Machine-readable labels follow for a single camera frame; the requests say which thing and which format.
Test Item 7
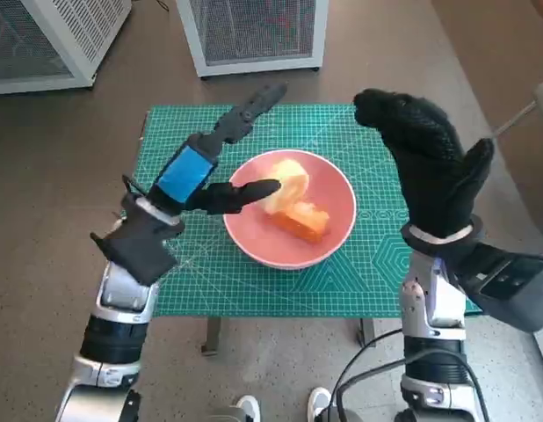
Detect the golden toy bread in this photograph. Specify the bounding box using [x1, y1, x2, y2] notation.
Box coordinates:
[260, 158, 332, 244]

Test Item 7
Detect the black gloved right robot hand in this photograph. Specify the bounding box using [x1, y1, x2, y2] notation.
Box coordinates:
[352, 87, 496, 241]

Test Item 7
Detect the pink bowl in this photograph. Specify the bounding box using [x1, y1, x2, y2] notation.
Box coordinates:
[221, 149, 358, 270]

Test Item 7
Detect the bare left hand, blue tape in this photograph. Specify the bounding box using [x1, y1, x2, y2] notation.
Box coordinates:
[146, 83, 289, 216]

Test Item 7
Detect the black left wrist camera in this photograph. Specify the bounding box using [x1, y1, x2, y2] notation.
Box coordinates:
[90, 214, 185, 287]

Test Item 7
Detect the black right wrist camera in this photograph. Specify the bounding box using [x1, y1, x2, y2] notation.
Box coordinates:
[451, 241, 543, 333]

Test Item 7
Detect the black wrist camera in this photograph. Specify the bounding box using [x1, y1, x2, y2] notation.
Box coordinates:
[90, 214, 185, 287]
[451, 241, 543, 333]

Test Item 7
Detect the grey metal table leg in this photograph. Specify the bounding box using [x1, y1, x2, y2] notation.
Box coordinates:
[358, 316, 377, 348]
[199, 316, 222, 355]

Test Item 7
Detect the green cutting mat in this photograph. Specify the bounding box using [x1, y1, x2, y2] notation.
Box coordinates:
[133, 103, 483, 318]

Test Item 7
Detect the white mesh cabinet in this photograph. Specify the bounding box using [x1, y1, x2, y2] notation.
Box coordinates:
[0, 0, 133, 96]
[174, 0, 329, 79]

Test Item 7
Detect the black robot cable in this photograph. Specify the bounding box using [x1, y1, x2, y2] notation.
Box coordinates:
[330, 327, 413, 422]
[462, 351, 492, 422]

